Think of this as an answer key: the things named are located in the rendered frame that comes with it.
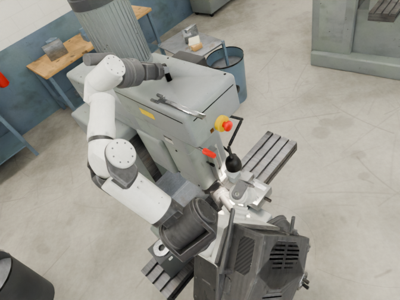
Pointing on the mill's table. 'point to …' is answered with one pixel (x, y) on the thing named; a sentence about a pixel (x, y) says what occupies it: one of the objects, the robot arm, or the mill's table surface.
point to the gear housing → (165, 137)
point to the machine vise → (262, 188)
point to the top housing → (216, 90)
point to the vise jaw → (246, 177)
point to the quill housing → (198, 162)
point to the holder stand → (166, 258)
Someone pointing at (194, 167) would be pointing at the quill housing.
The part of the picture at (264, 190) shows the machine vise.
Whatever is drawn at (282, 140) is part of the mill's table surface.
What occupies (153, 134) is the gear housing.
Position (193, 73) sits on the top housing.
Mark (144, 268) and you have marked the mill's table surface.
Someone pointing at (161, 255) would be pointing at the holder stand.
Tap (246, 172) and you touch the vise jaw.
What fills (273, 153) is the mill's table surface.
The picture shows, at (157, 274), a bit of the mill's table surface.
